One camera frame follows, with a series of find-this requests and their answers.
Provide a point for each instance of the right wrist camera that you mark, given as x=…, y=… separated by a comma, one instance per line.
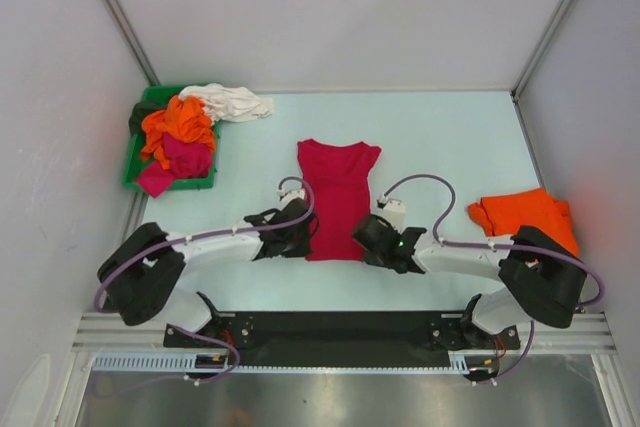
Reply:
x=392, y=210

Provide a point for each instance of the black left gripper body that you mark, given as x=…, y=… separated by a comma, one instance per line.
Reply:
x=298, y=244

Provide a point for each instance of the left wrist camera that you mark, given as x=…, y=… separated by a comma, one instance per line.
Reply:
x=292, y=196

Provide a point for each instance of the grey slotted cable duct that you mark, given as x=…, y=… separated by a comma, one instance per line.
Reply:
x=191, y=363

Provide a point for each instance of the aluminium frame rail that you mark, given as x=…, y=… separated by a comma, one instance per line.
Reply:
x=588, y=334

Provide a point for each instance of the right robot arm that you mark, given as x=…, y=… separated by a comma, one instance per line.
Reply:
x=542, y=282

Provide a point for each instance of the green plastic bin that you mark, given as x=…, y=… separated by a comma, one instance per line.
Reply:
x=134, y=164

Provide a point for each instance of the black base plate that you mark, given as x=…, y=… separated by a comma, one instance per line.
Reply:
x=368, y=339

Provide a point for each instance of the white t shirt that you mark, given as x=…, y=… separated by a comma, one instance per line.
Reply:
x=228, y=104

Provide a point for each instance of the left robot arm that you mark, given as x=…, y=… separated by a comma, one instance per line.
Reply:
x=140, y=280

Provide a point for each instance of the folded orange t shirt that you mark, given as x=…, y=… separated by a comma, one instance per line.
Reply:
x=506, y=214

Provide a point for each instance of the crimson t shirt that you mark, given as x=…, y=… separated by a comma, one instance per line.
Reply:
x=339, y=179

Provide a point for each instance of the dark green t shirt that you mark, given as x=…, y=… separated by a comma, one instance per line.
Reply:
x=140, y=111

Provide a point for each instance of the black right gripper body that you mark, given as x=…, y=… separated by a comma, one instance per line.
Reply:
x=373, y=259

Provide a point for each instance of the magenta t shirt in bin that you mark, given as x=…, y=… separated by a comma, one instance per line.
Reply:
x=182, y=166

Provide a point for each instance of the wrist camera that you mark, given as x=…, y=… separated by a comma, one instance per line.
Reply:
x=292, y=196
x=392, y=210

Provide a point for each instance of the crumpled orange t shirt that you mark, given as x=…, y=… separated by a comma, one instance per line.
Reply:
x=184, y=120

